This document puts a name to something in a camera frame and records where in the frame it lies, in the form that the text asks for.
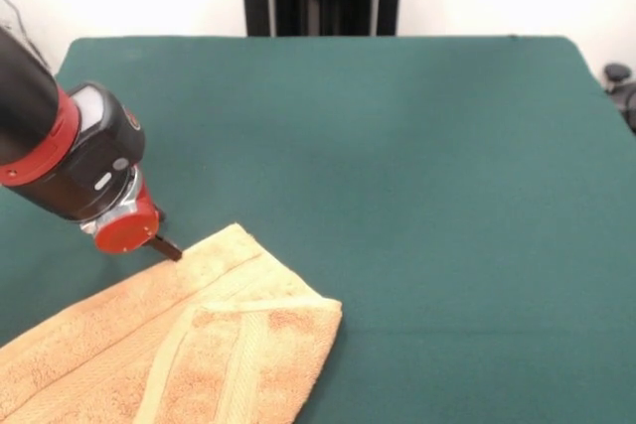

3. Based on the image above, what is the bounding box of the black equipment pile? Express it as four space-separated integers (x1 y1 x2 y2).
0 0 54 77

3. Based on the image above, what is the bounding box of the office chair base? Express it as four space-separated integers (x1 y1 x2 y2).
603 63 636 135

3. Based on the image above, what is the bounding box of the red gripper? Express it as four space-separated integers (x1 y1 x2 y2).
93 178 185 263

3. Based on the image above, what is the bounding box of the tan terry towel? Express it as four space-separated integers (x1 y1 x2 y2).
0 223 344 424

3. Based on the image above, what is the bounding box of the dark green table cloth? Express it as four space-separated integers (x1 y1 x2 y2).
0 35 636 424

